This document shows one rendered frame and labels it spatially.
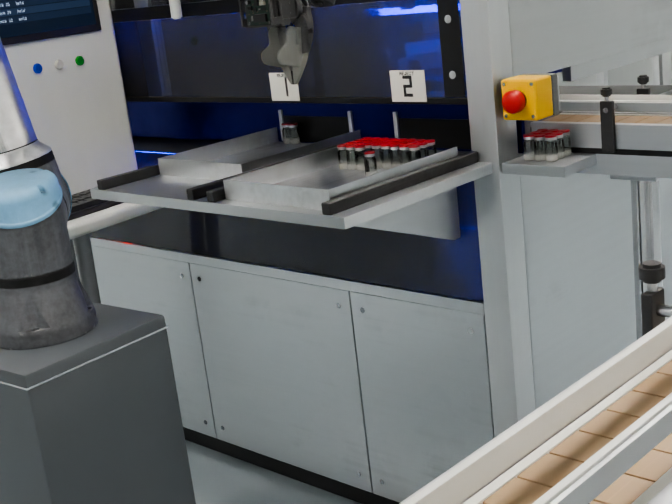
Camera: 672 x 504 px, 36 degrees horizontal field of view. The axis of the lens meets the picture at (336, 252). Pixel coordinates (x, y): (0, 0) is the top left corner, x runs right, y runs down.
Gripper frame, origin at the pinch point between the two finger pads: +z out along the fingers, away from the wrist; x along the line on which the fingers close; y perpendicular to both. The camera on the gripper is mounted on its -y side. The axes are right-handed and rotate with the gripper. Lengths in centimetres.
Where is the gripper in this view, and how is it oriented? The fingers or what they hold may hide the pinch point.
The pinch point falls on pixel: (296, 75)
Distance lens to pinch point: 168.2
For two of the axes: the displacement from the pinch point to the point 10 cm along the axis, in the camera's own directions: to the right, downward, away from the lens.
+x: 7.3, 1.1, -6.8
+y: -6.8, 2.7, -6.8
